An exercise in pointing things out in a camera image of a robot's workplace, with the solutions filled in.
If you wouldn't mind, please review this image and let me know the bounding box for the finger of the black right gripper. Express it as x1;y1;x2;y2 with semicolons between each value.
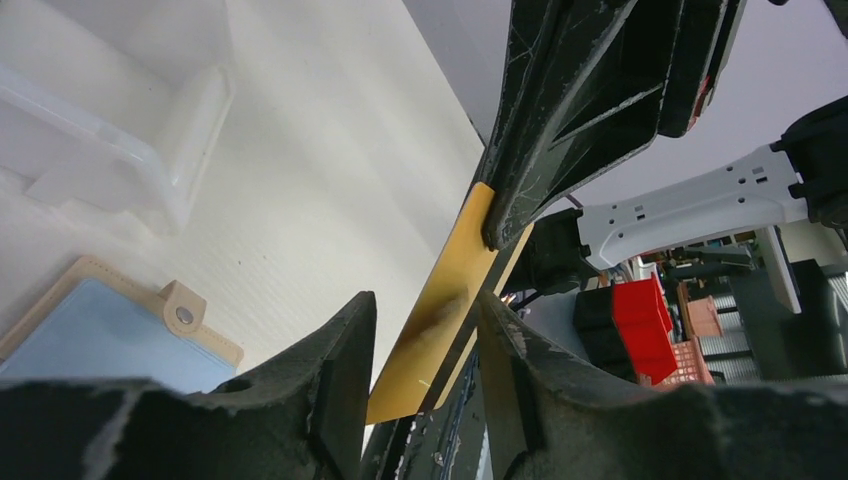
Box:
478;1;684;250

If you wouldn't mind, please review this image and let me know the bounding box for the red plastic bin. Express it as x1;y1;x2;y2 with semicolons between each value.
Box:
573;275;678;386

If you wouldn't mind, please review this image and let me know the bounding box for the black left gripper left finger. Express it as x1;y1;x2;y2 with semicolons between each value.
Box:
1;291;377;479

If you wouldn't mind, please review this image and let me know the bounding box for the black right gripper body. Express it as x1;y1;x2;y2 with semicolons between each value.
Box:
659;0;747;138

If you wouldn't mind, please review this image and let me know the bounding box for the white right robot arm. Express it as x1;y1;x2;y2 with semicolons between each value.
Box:
503;97;847;296

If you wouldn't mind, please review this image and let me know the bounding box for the clear plastic card box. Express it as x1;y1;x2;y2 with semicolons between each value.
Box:
1;1;235;234

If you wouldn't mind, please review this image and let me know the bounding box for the beige leather card holder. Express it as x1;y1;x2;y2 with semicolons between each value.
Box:
1;256;244;393

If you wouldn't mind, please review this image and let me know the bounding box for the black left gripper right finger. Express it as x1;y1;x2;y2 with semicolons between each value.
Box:
476;292;847;479

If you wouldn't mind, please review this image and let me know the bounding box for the red mesh basket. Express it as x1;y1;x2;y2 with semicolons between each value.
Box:
637;296;726;390

